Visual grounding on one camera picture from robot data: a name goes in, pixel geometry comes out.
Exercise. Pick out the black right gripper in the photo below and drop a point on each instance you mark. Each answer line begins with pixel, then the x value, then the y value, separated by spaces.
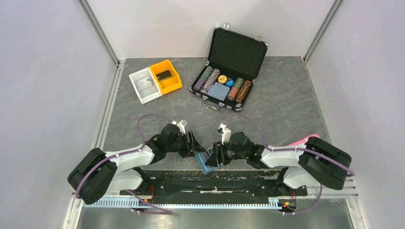
pixel 218 156

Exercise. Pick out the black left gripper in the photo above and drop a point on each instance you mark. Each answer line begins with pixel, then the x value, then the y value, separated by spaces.
pixel 191 147

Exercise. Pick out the blue card holder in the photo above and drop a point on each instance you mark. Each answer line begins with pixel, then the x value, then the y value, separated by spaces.
pixel 201 158

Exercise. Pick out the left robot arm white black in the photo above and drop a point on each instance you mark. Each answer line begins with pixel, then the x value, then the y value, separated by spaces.
pixel 101 173

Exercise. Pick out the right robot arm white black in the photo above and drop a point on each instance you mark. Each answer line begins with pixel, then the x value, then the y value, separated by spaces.
pixel 313 161

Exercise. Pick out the blue playing card deck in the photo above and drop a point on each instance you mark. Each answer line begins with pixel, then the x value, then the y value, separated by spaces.
pixel 218 91

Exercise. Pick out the black card in yellow bin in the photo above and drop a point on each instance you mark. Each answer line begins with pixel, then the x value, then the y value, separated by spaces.
pixel 164 75

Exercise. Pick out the silver card in white bin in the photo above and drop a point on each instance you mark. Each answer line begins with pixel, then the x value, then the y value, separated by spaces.
pixel 144 84

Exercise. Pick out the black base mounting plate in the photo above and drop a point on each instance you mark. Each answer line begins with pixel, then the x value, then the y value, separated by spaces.
pixel 218 187

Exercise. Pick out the purple poker chip stack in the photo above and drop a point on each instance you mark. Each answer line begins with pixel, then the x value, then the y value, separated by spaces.
pixel 200 83

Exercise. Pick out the red poker chip stack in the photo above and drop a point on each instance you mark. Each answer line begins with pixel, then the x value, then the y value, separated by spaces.
pixel 233 93

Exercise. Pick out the yellow plastic bin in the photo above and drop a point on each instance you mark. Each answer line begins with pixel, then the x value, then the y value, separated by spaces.
pixel 168 79

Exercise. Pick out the pink grey chip stack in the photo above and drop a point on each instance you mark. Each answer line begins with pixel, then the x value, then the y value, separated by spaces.
pixel 210 81

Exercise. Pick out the yellow dealer button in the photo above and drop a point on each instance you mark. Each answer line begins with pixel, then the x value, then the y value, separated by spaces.
pixel 222 79

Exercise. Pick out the blue round chip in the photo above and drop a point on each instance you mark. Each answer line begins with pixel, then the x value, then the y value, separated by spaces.
pixel 229 82

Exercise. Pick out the green poker chip stack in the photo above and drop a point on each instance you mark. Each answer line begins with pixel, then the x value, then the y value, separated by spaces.
pixel 206 73

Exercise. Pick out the green red chip stack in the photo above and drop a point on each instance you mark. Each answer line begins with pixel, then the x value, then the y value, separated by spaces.
pixel 238 83

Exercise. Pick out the brown orange chip stack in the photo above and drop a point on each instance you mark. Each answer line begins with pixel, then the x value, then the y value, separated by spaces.
pixel 243 91

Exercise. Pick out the white plastic bin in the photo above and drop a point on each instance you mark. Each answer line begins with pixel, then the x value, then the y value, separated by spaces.
pixel 149 94

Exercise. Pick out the pink cylindrical tube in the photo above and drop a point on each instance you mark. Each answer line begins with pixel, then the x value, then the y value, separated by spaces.
pixel 300 140

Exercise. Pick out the black poker chip case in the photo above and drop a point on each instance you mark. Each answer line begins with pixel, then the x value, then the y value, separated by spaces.
pixel 235 55

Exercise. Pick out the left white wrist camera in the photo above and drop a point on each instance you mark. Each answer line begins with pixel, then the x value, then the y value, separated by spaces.
pixel 181 125

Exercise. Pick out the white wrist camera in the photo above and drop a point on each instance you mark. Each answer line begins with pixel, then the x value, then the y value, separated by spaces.
pixel 225 133
pixel 181 125

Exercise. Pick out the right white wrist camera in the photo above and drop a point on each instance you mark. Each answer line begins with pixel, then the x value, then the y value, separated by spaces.
pixel 225 133

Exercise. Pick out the white slotted cable duct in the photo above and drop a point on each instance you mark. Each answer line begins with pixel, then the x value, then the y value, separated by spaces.
pixel 132 202

